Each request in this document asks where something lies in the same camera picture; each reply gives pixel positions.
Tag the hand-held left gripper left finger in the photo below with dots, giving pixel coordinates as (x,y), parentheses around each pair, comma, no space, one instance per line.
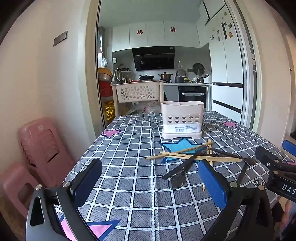
(89,183)

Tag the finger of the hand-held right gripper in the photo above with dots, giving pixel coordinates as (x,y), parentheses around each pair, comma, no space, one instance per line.
(268,158)
(290,150)

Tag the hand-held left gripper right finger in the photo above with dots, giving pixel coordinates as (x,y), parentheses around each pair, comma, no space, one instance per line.
(211,183)

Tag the wooden chopstick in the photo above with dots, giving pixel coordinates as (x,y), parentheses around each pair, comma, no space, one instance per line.
(211,162)
(180,154)
(175,152)
(222,159)

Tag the black cutlery piece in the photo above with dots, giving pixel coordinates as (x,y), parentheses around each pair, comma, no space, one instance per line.
(229,154)
(242,175)

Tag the black spoon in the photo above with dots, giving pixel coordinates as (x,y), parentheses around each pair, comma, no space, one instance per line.
(177,182)
(178,168)

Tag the white plastic utensil holder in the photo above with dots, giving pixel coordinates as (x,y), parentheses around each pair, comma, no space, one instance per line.
(182,111)

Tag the person's right forearm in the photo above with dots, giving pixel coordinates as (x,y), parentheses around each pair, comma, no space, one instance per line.
(290,215)

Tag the grey checked star tablecloth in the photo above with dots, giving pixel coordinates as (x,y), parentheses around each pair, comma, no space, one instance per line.
(138,166)

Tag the stack of pink plastic stools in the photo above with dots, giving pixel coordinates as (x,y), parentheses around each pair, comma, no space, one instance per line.
(44,143)

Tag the single pink plastic stool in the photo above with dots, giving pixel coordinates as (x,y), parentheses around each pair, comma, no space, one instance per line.
(13,183)

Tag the gold foil package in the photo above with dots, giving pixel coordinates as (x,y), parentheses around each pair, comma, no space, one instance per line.
(109,110)

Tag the black built-in oven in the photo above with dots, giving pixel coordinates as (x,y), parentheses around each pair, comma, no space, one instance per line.
(193,95)

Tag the crumpled clear plastic bags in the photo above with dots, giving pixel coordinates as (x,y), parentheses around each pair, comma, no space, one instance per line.
(145,107)

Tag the red plastic bucket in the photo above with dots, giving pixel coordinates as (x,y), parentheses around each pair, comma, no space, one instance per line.
(106,89)

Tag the white refrigerator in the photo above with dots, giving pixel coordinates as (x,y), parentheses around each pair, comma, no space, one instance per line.
(226,69)

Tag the white rice cooker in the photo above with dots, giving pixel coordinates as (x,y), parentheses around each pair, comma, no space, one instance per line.
(207,78)

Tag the white flower-cut basket cart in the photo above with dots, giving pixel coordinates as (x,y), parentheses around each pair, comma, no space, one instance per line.
(136,91)

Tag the steel basin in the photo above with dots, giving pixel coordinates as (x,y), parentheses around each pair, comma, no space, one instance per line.
(105,77)

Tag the black stock pot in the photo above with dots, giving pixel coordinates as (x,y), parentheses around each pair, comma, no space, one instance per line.
(179,79)

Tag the spice rack with bottles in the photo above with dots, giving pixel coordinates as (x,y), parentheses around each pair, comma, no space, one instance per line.
(121,76)

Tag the round dark perforated tray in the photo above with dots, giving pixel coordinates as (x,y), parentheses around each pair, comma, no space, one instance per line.
(198,68)

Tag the orange basin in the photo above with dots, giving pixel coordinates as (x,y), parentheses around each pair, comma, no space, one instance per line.
(104,70)

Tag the glass pot lid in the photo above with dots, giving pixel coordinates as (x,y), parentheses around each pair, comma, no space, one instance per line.
(180,73)

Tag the steel cooking pot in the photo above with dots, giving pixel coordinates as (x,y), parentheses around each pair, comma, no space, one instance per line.
(165,76)

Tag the black wok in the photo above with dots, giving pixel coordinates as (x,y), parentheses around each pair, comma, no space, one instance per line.
(146,77)

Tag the hanging clear plastic bag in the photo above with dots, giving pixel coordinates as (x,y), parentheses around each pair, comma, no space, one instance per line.
(104,62)

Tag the group of fridge magnets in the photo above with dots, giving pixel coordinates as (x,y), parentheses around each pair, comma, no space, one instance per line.
(230,34)

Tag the black range hood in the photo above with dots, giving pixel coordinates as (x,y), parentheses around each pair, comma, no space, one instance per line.
(153,59)

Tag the white upper kitchen cabinets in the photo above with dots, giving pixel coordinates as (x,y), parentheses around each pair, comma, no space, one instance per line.
(157,37)

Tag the grey wall switch panel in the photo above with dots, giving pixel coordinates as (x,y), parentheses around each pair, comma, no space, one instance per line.
(60,38)

